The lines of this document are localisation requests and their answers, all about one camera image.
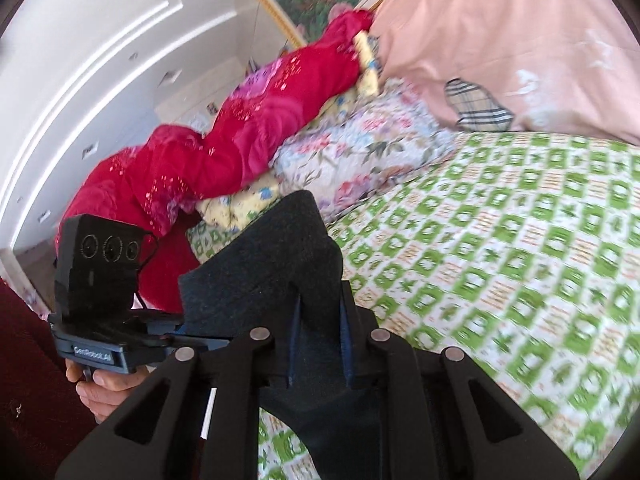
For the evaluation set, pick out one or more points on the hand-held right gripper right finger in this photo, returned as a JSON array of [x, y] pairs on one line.
[[348, 340]]

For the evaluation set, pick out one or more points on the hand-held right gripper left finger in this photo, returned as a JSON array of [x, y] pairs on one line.
[[295, 345]]

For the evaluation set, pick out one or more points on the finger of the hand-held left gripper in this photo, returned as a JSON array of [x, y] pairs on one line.
[[197, 341]]

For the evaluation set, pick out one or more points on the black pants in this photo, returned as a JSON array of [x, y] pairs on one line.
[[280, 260]]

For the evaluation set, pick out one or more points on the person's left hand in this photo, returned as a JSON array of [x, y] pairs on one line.
[[107, 392]]

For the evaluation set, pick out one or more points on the person's dark red clothing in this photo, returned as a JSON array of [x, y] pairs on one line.
[[35, 385]]

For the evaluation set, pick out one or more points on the green patterned bed sheet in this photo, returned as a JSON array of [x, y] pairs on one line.
[[500, 260]]

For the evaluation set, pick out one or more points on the red sequined blanket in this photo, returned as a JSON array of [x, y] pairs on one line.
[[225, 145]]

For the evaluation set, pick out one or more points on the floral pillow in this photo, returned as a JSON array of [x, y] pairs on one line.
[[360, 145]]

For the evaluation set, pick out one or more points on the pink heart-print quilt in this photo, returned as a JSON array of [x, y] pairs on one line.
[[500, 25]]

